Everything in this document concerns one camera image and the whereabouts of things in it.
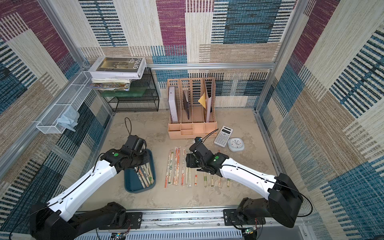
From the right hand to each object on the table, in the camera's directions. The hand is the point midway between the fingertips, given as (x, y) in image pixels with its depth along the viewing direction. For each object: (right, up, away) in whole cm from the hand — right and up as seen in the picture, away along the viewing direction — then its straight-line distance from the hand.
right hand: (190, 157), depth 81 cm
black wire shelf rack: (-33, +35, +38) cm, 61 cm away
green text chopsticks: (+8, -13, +5) cm, 16 cm away
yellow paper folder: (+7, +32, +8) cm, 34 cm away
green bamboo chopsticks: (-12, -9, +8) cm, 17 cm away
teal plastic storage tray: (-28, -13, +6) cm, 32 cm away
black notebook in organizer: (-4, +33, +21) cm, 39 cm away
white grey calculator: (+22, +10, +23) cm, 34 cm away
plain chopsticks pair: (+12, -14, +4) cm, 19 cm away
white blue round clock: (+29, +5, +18) cm, 35 cm away
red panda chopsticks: (+3, -13, +6) cm, 14 cm away
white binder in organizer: (-12, +31, +18) cm, 38 cm away
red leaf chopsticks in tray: (-4, -8, +10) cm, 13 cm away
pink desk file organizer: (0, +32, +24) cm, 40 cm away
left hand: (-22, +1, -1) cm, 22 cm away
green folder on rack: (-36, +38, +13) cm, 54 cm away
